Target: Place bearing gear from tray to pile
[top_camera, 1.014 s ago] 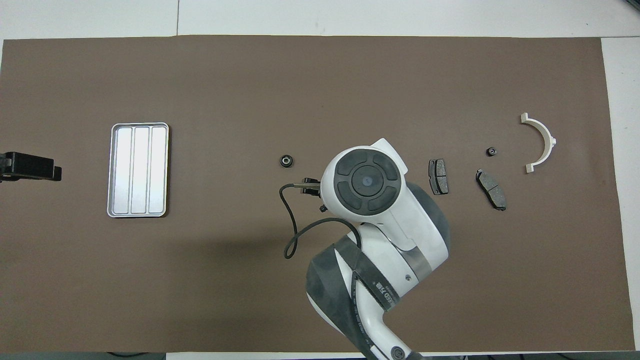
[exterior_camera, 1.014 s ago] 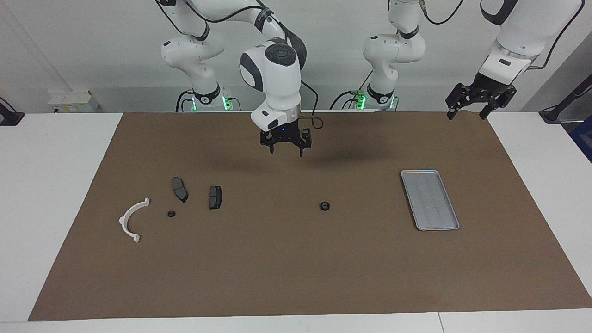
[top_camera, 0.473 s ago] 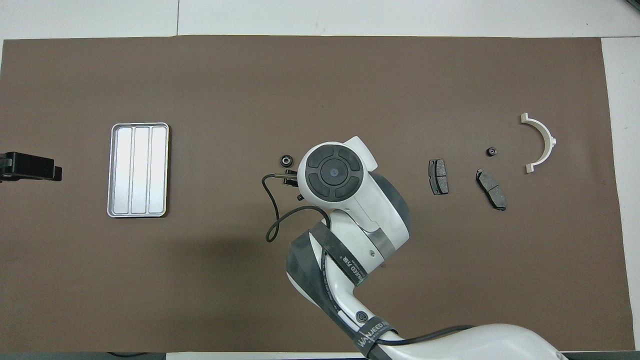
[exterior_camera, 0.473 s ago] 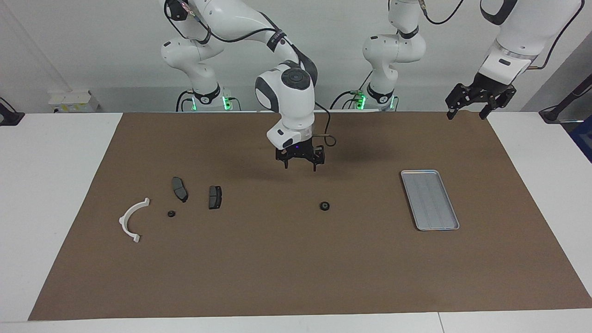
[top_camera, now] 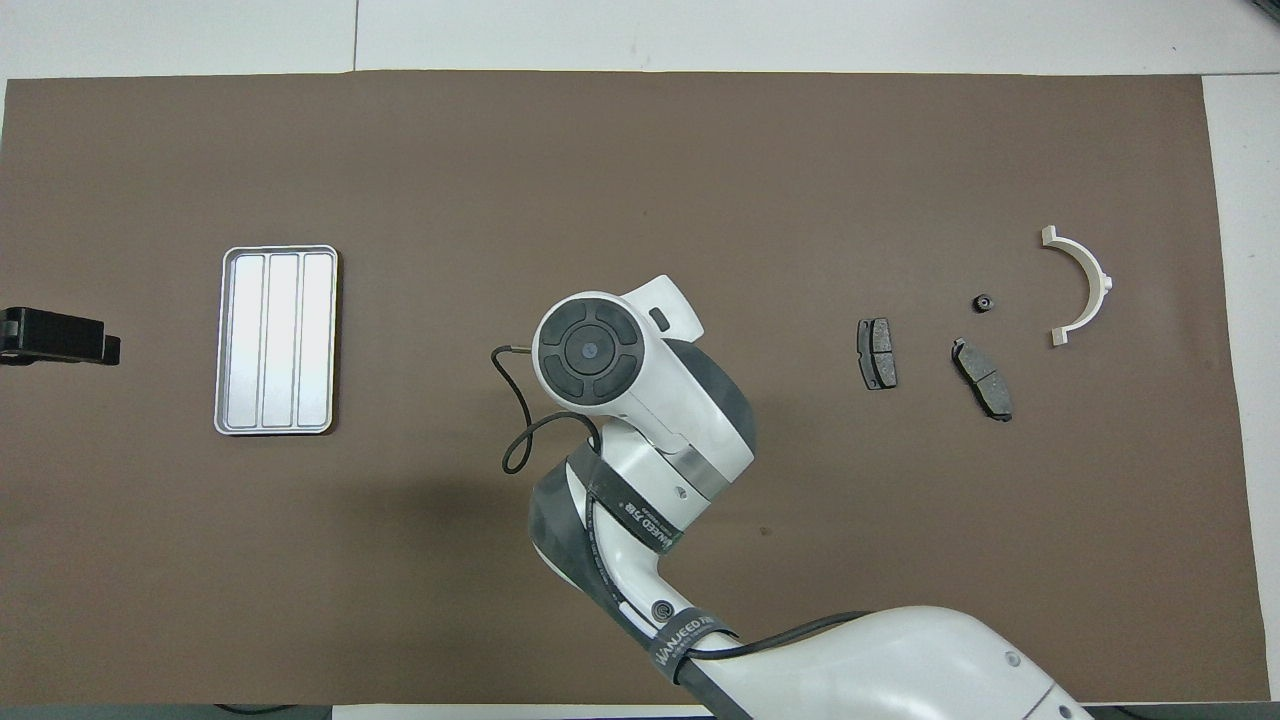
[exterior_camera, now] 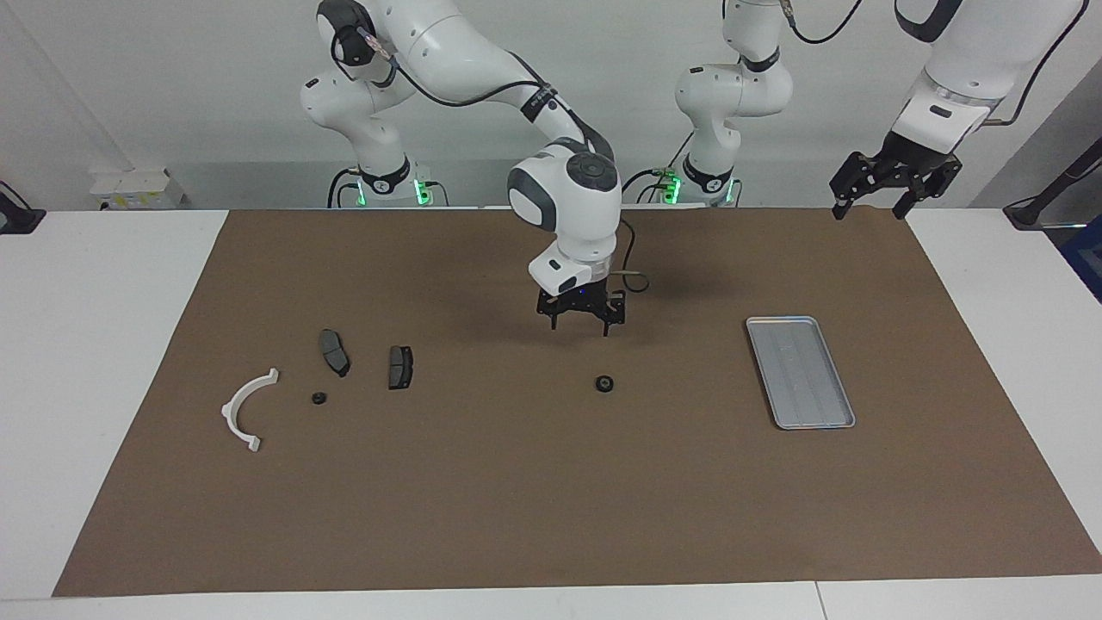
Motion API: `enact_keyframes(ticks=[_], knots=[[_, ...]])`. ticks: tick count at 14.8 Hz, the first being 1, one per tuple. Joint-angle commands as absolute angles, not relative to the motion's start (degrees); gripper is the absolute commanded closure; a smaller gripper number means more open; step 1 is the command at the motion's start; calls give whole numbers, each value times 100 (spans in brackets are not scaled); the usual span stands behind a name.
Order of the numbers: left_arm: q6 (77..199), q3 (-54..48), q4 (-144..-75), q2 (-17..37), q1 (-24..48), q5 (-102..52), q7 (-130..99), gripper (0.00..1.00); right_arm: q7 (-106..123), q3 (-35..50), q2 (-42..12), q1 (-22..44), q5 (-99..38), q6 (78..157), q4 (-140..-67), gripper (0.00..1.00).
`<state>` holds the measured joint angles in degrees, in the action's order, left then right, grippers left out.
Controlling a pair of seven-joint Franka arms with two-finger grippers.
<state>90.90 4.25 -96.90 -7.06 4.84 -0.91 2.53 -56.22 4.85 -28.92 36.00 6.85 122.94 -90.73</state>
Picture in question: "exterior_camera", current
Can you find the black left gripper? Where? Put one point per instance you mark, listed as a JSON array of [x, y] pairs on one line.
[[904, 159]]

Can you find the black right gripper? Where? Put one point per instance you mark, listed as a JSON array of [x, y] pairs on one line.
[[584, 300]]

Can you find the large black bearing gear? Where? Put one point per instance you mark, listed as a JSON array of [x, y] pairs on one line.
[[605, 384]]

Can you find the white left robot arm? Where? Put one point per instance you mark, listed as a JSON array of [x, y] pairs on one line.
[[973, 60]]

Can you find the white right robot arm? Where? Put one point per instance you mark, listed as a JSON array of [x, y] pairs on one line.
[[568, 215]]

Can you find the silver metal tray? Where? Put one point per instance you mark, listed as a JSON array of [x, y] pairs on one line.
[[801, 370]]

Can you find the black angled stand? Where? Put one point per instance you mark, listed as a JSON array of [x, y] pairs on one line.
[[1024, 213]]

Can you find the brown table mat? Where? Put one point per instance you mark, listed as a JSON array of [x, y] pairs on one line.
[[551, 482]]

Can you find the rectangular dark grey brake pad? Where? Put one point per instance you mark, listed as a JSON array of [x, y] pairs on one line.
[[400, 368]]

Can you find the blue box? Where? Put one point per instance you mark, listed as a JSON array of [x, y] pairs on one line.
[[1089, 258]]

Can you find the curved dark grey brake pad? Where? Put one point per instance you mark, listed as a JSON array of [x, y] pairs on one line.
[[332, 349]]

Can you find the white power strip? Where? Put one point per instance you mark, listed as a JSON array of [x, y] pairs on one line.
[[129, 185]]

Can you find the black table clamp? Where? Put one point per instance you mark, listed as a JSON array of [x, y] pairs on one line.
[[17, 220]]

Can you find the white curved plastic bracket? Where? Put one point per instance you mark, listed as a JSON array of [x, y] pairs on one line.
[[228, 415]]

